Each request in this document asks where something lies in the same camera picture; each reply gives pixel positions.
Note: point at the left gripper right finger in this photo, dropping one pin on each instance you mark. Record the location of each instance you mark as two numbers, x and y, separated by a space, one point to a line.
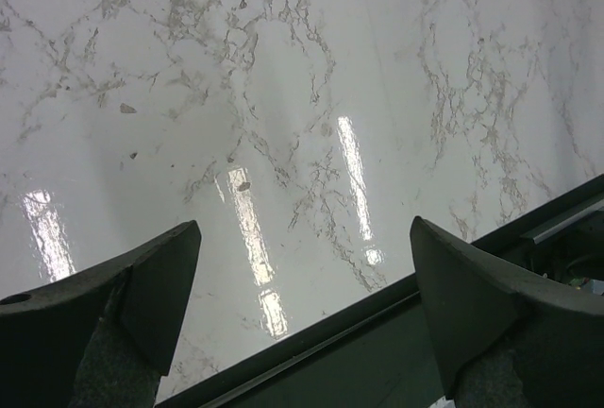
503 335

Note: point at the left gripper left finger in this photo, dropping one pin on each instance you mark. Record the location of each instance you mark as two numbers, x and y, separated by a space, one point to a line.
105 336

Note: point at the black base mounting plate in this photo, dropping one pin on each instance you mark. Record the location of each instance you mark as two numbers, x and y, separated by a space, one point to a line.
317 306

